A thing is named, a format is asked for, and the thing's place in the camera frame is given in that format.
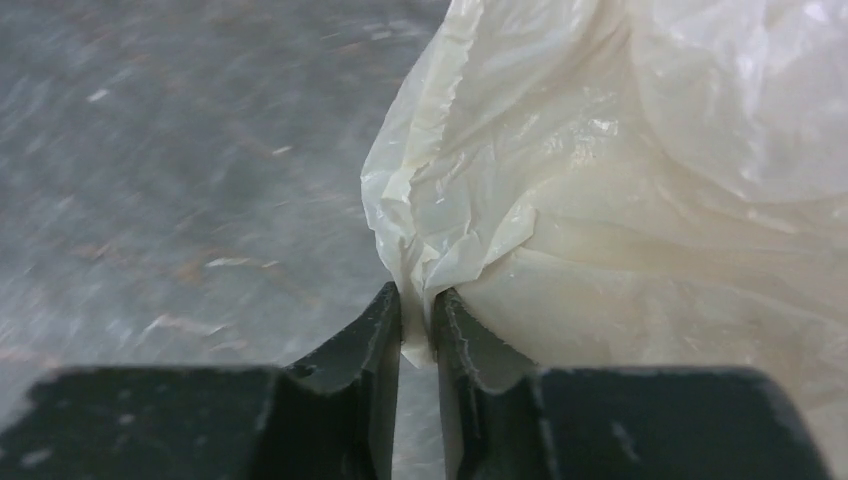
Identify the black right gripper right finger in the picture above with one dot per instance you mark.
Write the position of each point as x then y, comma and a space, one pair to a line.
505, 417

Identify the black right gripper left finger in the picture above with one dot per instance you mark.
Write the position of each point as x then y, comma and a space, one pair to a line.
328, 415

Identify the cream translucent plastic trash bag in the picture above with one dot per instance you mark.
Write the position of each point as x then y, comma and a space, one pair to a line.
630, 182

